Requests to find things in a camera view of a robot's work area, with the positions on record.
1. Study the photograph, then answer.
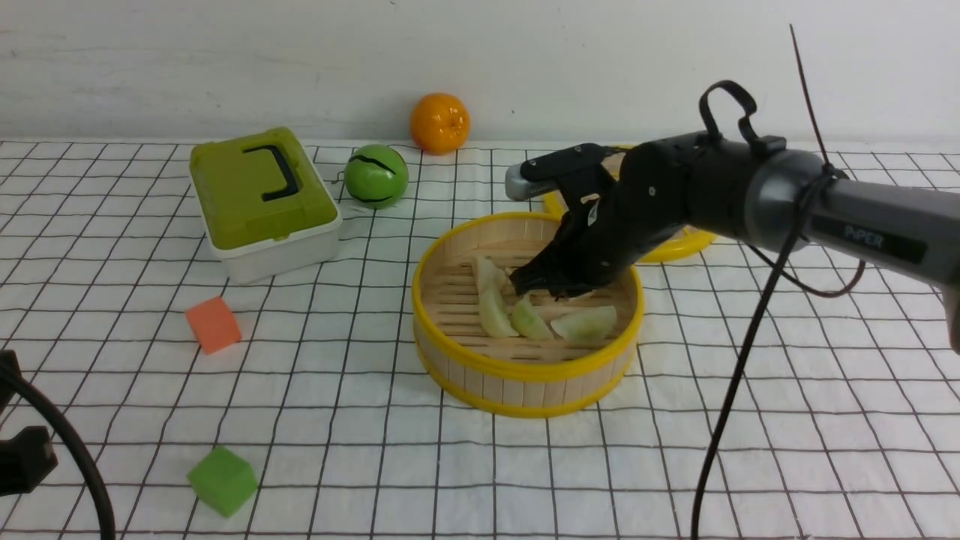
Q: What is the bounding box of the green foam cube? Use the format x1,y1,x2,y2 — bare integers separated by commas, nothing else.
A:
187,445,260,518

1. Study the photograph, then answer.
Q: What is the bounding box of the green lid white box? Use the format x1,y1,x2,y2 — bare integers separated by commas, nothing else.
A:
189,127,343,284

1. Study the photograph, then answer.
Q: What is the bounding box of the orange foam cube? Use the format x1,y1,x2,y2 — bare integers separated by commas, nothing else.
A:
185,296,242,356

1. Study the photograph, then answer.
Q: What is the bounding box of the white dumpling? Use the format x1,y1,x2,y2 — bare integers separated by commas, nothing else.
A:
556,290,596,303
471,255,510,295

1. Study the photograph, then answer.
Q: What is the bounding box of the green toy melon ball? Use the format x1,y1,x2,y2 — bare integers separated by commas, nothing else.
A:
343,144,409,209

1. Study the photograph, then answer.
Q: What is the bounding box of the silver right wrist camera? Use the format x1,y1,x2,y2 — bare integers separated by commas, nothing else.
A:
505,144,617,203

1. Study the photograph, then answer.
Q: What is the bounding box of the bamboo steamer lid yellow rim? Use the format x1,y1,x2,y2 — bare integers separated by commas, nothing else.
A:
543,145,717,264

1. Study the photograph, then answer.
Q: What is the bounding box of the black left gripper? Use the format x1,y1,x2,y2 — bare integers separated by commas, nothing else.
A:
1,349,58,497

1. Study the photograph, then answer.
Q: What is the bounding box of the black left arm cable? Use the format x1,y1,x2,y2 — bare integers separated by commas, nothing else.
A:
0,367,117,540

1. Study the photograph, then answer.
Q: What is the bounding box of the white checkered tablecloth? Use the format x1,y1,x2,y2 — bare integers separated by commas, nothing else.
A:
1,138,958,539

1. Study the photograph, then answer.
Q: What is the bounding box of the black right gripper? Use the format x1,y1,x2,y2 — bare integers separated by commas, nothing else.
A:
508,173,687,301

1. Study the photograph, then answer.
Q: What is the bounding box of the orange toy fruit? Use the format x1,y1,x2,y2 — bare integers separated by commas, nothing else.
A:
409,92,471,156

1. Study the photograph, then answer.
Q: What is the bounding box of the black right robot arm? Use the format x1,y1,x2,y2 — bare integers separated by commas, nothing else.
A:
505,81,959,350

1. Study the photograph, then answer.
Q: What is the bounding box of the pale dumpling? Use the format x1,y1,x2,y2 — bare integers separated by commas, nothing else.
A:
478,286,519,338
550,305,618,345
508,294,554,341

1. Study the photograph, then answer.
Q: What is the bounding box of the bamboo steamer tray yellow rim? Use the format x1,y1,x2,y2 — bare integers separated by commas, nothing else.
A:
410,212,645,418

